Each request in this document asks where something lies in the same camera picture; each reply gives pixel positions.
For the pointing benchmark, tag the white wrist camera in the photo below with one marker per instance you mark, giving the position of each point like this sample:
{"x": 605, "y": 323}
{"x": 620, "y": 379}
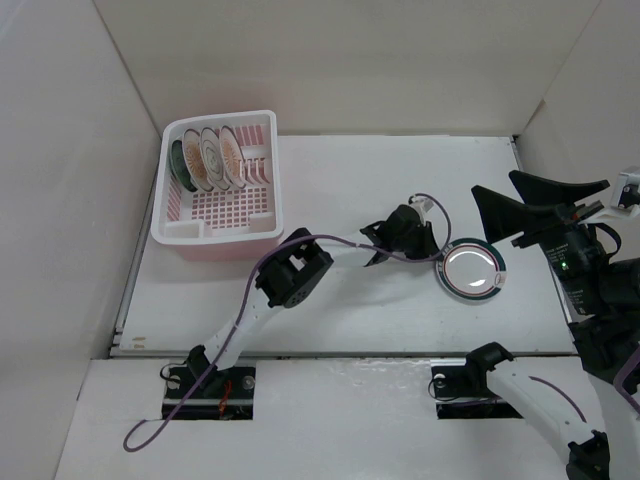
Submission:
{"x": 624, "y": 204}
{"x": 422, "y": 205}

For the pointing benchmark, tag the green red rimmed plate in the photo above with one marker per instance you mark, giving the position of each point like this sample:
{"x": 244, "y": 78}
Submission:
{"x": 471, "y": 270}

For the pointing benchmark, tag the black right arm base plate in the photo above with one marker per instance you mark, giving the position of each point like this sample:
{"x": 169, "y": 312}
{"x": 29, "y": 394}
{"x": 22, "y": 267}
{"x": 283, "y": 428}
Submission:
{"x": 456, "y": 398}

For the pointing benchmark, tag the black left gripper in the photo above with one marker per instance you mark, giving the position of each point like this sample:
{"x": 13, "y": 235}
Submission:
{"x": 426, "y": 247}

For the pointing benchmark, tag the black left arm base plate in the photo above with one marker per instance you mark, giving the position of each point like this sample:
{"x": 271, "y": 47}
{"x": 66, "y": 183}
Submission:
{"x": 230, "y": 397}

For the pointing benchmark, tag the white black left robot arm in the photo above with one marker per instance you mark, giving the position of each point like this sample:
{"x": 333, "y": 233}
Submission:
{"x": 287, "y": 275}

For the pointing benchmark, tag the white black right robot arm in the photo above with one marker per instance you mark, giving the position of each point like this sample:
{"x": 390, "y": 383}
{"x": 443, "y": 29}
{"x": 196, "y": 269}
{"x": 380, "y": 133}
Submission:
{"x": 587, "y": 453}

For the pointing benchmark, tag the white pink dish rack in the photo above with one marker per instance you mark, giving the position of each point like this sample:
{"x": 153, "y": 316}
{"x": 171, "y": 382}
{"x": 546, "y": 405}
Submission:
{"x": 222, "y": 225}

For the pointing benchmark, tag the orange sunburst plate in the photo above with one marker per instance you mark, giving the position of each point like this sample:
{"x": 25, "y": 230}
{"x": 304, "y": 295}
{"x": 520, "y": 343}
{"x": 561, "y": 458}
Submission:
{"x": 232, "y": 157}
{"x": 194, "y": 161}

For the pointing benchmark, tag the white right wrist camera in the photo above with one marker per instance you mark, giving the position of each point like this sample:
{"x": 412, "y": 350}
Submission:
{"x": 624, "y": 204}

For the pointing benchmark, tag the white plate grey rim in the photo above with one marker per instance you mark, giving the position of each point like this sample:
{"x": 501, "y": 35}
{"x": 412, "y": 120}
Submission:
{"x": 212, "y": 159}

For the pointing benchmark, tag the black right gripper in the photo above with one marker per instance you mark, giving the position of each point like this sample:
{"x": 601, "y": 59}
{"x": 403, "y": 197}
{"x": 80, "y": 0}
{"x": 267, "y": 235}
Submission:
{"x": 503, "y": 215}

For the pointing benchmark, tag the blue floral plate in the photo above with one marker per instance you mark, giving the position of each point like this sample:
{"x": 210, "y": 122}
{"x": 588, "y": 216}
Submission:
{"x": 178, "y": 166}

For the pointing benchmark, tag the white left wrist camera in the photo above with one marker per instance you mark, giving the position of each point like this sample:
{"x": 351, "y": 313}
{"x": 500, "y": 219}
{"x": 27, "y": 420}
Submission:
{"x": 422, "y": 205}

